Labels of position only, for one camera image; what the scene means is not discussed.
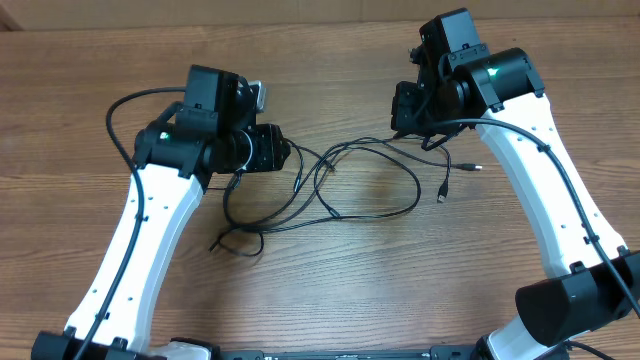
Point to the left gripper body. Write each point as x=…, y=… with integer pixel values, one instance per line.
x=264, y=147

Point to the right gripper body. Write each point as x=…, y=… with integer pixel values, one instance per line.
x=418, y=115

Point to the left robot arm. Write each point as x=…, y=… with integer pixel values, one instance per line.
x=213, y=130

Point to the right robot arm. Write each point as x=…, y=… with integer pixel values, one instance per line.
x=592, y=277

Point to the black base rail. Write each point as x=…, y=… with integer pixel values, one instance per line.
x=350, y=355

